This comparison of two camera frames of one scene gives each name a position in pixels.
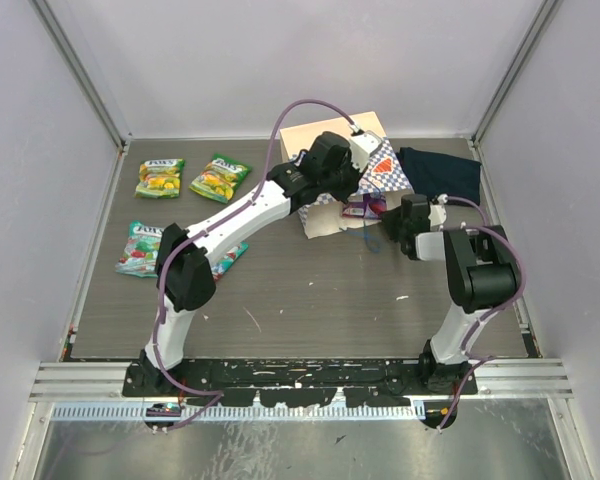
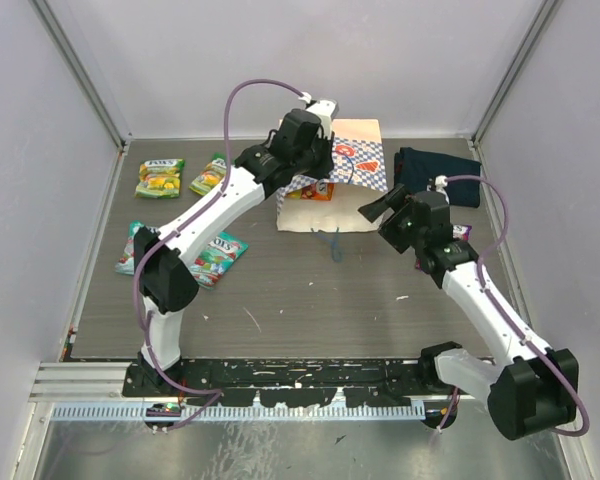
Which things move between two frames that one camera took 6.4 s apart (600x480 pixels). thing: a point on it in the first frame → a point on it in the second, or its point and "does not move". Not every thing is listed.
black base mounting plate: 302,382 does not move
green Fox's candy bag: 219,178 does not move
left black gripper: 355,176 → 326,164
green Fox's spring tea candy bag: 160,178 does not move
